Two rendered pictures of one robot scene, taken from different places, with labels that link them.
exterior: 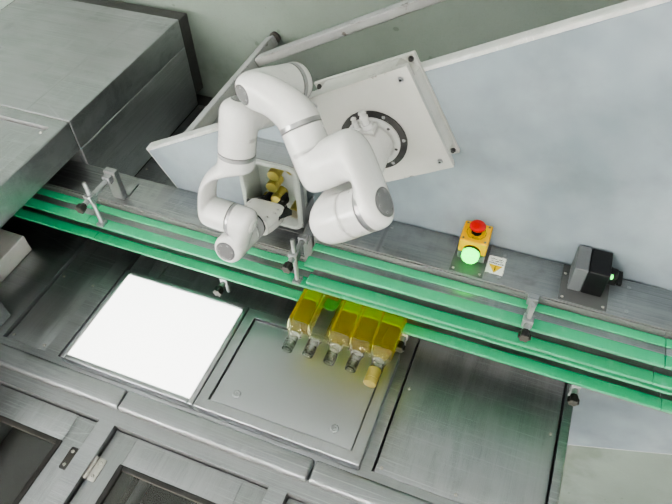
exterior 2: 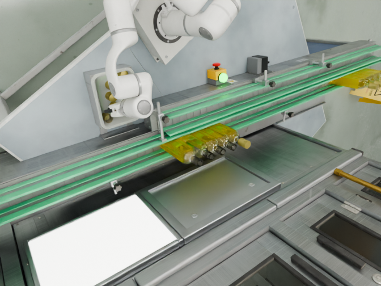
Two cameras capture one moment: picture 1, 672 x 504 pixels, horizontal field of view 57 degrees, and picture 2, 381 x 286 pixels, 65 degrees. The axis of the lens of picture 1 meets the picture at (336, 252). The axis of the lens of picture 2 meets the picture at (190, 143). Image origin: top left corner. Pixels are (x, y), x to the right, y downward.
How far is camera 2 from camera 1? 128 cm
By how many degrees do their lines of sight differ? 48
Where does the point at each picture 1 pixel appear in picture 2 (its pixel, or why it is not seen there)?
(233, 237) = (145, 92)
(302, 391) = (217, 189)
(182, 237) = (66, 171)
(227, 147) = (125, 19)
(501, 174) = not seen: hidden behind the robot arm
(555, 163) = not seen: hidden behind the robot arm
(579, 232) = (245, 51)
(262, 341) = (167, 193)
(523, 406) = (276, 138)
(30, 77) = not seen: outside the picture
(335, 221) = (223, 11)
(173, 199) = (31, 163)
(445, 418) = (267, 157)
